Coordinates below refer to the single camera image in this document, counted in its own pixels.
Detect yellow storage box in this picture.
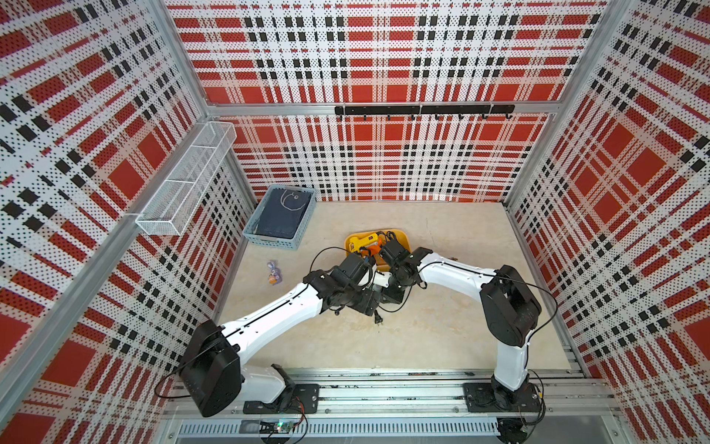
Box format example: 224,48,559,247
345,229,412,272

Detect light blue hot glue gun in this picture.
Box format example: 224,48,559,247
371,272,405,325

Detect orange hot glue gun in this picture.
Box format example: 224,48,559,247
366,243,382,257

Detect yellow hot glue gun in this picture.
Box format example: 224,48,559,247
346,232,381,253

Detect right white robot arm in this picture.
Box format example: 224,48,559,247
379,240,542,393

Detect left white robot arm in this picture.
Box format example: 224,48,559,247
177,255,391,417

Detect small purple toy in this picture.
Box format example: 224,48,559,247
267,261,282,285

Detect blue-grey plastic basket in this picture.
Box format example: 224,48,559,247
243,184,316,250

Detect green circuit board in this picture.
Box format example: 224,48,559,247
259,420,299,436

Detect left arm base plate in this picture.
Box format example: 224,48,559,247
242,384,321,414

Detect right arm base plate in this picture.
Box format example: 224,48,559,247
462,379,542,414

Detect black wall hook rail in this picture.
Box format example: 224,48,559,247
334,104,516,118

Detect white wire mesh shelf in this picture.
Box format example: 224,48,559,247
136,121,236,236

